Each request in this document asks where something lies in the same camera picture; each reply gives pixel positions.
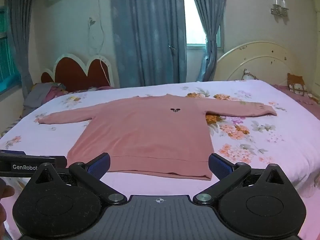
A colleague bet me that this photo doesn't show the grey-blue curtain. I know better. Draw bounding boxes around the grey-blue curtain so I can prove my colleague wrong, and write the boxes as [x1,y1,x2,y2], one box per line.
[4,0,36,98]
[187,0,226,82]
[110,0,187,88]

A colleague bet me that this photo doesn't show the cream round headboard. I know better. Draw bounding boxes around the cream round headboard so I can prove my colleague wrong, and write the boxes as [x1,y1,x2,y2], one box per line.
[216,40,320,99]

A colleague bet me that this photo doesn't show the red heart-shaped headboard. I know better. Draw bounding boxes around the red heart-shaped headboard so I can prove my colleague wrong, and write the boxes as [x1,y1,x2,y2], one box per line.
[41,53,115,93]

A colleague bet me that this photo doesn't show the pile of clothes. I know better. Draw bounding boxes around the pile of clothes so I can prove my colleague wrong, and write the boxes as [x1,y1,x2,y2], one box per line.
[23,82,68,111]

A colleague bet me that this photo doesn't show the floral bedsheet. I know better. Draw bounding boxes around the floral bedsheet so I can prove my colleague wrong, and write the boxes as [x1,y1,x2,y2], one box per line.
[0,80,320,240]

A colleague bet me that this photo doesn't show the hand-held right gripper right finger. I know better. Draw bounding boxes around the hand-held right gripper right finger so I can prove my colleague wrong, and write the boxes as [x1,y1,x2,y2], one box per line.
[194,152,290,205]

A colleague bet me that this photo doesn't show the wall lamp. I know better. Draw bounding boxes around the wall lamp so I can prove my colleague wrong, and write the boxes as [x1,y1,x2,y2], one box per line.
[270,0,289,18]

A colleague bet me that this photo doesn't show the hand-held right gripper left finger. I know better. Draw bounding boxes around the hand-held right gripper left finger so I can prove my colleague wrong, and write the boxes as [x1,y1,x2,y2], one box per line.
[30,152,127,205]

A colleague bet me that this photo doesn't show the bright window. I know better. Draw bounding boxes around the bright window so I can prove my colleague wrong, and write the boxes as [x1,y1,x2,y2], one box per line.
[183,0,222,48]

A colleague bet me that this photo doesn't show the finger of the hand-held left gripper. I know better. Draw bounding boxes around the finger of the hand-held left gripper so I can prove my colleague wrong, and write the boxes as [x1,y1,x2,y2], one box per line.
[0,150,27,156]

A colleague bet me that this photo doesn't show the person's left hand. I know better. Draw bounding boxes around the person's left hand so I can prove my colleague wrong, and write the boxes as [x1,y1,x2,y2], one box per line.
[0,179,15,233]

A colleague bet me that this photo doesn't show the thin white cable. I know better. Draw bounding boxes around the thin white cable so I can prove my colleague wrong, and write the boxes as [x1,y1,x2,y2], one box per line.
[87,0,111,87]

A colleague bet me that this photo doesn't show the pink sweater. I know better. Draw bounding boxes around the pink sweater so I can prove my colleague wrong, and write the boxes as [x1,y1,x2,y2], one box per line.
[38,94,277,180]

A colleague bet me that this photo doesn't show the brown patterned pillow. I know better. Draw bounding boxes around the brown patterned pillow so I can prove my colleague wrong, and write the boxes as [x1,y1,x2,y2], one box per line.
[287,73,307,96]

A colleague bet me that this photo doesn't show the dark pink blanket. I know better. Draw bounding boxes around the dark pink blanket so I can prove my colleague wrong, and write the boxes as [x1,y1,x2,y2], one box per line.
[272,84,320,121]

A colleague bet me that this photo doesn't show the pale patterned pillow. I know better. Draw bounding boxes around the pale patterned pillow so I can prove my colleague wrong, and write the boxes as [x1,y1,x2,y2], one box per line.
[242,69,259,81]

